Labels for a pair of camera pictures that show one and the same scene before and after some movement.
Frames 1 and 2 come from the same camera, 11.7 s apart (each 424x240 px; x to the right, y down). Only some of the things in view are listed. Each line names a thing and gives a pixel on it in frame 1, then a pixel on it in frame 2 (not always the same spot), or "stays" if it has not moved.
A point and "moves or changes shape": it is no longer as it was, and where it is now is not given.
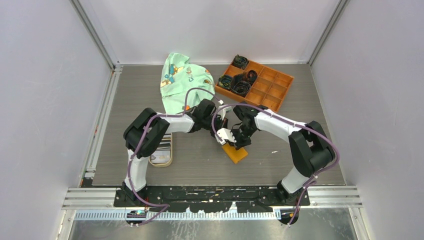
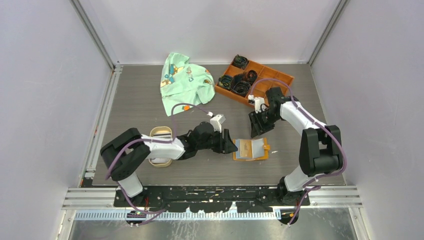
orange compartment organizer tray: [253, 83] stays
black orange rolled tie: [251, 76] stays
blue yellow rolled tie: [224, 81] stays
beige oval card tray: [163, 156] stays
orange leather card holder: [236, 155] moves or changes shape
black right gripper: [239, 143] to [257, 127]
